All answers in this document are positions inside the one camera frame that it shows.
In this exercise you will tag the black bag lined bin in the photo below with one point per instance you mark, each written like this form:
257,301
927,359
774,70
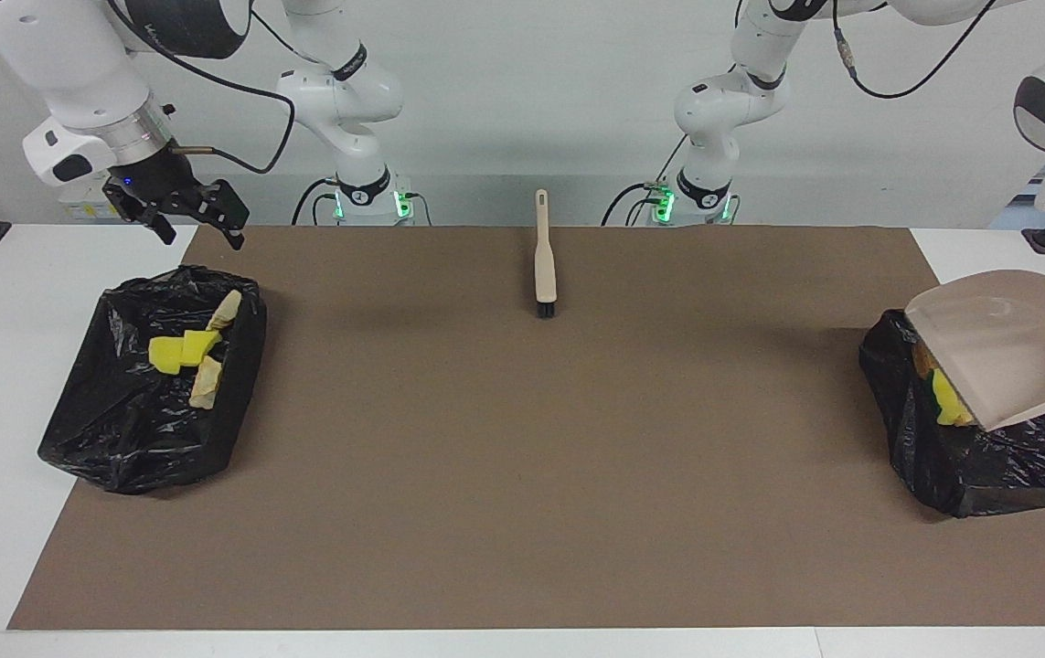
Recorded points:
120,429
988,466

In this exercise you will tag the small yellow sponge piece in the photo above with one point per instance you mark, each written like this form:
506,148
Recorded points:
200,345

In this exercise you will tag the white wall socket box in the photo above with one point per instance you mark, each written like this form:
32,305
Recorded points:
83,208

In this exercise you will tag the striped toy croissant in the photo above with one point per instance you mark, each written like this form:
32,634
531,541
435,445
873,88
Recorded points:
206,384
225,311

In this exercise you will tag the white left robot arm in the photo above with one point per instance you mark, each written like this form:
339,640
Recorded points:
732,100

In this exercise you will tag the brown table mat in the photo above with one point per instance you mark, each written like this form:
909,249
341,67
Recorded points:
522,567

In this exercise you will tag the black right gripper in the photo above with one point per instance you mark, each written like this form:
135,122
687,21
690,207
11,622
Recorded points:
161,187

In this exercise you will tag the large yellow sponge piece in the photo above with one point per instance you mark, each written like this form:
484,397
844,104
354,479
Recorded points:
165,355

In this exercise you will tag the beige hand brush black bristles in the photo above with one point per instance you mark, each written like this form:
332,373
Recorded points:
545,265

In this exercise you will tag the notched yellow sponge piece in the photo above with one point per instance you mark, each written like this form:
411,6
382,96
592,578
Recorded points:
948,402

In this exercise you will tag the beige plastic dustpan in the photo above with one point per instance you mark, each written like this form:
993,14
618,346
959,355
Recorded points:
1016,347

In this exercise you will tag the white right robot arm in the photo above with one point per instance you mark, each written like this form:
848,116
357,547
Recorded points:
74,64

